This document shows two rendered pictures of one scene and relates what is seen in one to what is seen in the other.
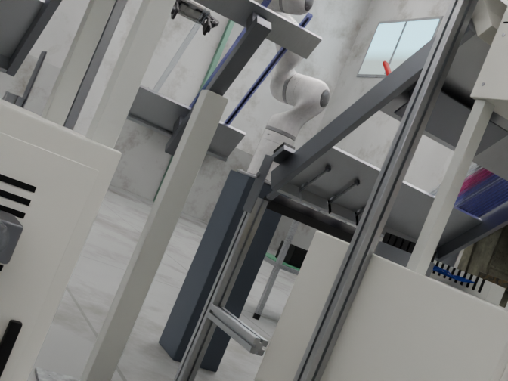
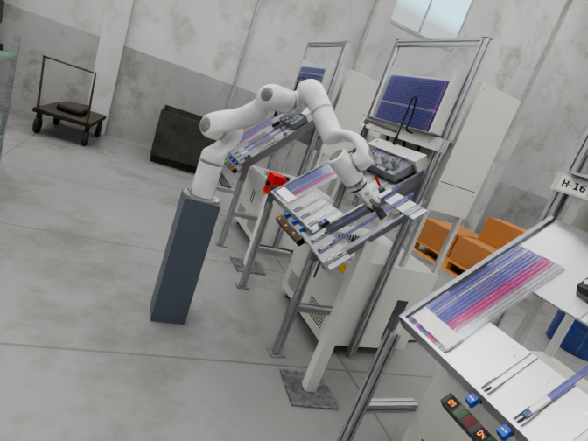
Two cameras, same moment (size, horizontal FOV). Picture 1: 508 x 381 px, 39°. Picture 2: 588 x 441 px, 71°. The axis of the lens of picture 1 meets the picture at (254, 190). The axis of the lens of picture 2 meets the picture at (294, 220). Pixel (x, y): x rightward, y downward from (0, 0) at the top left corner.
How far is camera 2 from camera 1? 300 cm
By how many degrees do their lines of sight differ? 89
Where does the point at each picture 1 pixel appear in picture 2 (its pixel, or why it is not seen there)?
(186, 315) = (184, 299)
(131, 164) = not seen: outside the picture
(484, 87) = (432, 206)
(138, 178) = not seen: outside the picture
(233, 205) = (207, 226)
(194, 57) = not seen: outside the picture
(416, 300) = (408, 277)
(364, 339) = (388, 293)
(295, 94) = (231, 137)
